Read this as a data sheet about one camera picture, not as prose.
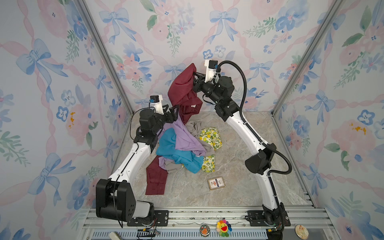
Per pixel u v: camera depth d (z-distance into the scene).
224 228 0.70
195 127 0.99
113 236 0.67
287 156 0.99
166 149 0.93
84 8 0.69
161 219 0.74
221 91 0.59
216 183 0.84
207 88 0.63
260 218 0.73
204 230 0.70
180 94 0.67
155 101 0.64
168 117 0.69
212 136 0.98
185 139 0.88
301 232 0.70
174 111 0.69
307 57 0.86
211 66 0.60
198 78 0.65
